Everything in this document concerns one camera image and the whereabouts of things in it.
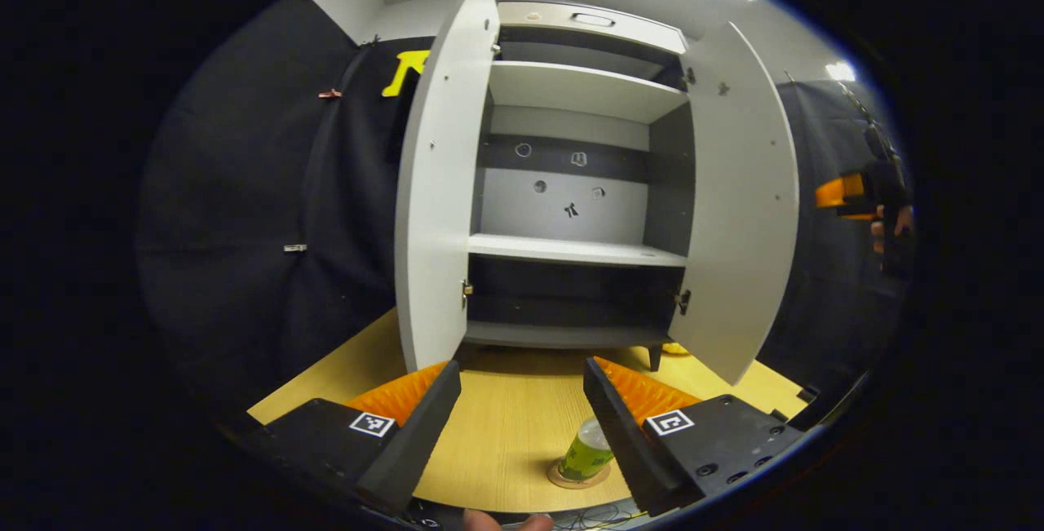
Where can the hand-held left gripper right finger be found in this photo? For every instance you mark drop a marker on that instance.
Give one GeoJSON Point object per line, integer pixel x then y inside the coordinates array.
{"type": "Point", "coordinates": [620, 433]}

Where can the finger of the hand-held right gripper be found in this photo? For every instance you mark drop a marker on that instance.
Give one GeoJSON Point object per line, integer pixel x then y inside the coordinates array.
{"type": "Point", "coordinates": [838, 192]}

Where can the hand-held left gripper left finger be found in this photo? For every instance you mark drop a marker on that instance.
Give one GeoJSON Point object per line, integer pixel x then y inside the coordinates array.
{"type": "Point", "coordinates": [412, 441]}

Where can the green label plastic bottle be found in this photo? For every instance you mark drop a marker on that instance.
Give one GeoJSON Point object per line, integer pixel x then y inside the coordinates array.
{"type": "Point", "coordinates": [586, 453]}

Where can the round cork coaster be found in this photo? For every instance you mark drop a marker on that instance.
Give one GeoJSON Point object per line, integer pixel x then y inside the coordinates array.
{"type": "Point", "coordinates": [563, 480]}

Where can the white cabinet door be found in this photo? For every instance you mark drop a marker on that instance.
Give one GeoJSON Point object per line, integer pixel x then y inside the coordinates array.
{"type": "Point", "coordinates": [742, 205]}
{"type": "Point", "coordinates": [440, 188]}

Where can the white and grey cabinet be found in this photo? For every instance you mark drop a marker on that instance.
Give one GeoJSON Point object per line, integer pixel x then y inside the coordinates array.
{"type": "Point", "coordinates": [571, 294]}

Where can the white cabinet shelf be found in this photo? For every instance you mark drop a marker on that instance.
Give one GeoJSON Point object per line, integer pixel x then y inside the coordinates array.
{"type": "Point", "coordinates": [571, 86]}
{"type": "Point", "coordinates": [571, 250]}

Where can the beige cabinet drawer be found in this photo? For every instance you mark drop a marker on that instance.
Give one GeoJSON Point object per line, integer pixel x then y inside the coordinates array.
{"type": "Point", "coordinates": [546, 17]}

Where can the yellow round sponge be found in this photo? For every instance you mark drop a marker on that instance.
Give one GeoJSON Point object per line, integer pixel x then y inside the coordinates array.
{"type": "Point", "coordinates": [675, 349]}

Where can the black backdrop cloth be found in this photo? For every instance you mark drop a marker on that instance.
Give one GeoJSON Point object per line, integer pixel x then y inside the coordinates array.
{"type": "Point", "coordinates": [832, 294]}
{"type": "Point", "coordinates": [245, 229]}

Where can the small ceiling light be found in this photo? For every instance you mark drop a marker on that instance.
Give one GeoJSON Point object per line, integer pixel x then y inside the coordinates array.
{"type": "Point", "coordinates": [840, 71]}

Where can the red cloth clip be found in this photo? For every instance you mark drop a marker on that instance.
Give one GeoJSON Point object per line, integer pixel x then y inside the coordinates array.
{"type": "Point", "coordinates": [329, 94]}

